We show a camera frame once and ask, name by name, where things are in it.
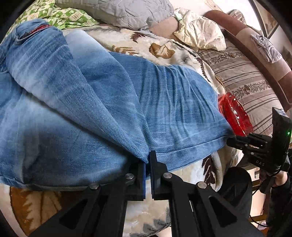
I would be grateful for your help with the brown padded headboard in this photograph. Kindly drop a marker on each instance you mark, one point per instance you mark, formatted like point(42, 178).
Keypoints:
point(277, 74)

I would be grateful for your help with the framed wall picture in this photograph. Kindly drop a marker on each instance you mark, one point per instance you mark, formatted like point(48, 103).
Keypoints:
point(268, 24)

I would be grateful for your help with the grey quilted pillow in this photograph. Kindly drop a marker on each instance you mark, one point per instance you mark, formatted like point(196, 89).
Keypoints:
point(131, 14)

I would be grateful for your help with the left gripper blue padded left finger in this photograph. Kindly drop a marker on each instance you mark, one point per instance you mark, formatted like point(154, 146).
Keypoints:
point(135, 182)

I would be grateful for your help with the blue denim jeans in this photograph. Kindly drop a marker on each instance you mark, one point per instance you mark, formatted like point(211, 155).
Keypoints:
point(98, 109)

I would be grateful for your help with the green checkered pillow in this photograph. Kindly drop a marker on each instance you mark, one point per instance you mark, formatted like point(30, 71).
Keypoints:
point(60, 17)

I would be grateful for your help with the cream leaf-print blanket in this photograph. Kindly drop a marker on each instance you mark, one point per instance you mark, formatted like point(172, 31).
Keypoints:
point(159, 59)

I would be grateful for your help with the person's right hand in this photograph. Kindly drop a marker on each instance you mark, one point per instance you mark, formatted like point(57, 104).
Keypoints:
point(281, 178)

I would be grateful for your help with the striped beige bedsheet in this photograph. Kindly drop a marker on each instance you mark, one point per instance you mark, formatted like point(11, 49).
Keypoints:
point(244, 80)

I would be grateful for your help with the red plastic bowl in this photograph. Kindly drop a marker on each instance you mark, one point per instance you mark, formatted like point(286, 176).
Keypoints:
point(234, 113)

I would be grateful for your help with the cream crumpled cloth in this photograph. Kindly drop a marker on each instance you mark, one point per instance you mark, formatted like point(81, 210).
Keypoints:
point(198, 32)

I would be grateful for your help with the black sleeve right forearm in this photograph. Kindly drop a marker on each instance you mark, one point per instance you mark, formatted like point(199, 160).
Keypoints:
point(279, 216)

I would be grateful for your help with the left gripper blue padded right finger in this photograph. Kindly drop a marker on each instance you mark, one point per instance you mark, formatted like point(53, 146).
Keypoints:
point(161, 179)

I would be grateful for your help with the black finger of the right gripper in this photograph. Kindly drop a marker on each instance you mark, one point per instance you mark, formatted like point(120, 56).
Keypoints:
point(238, 142)

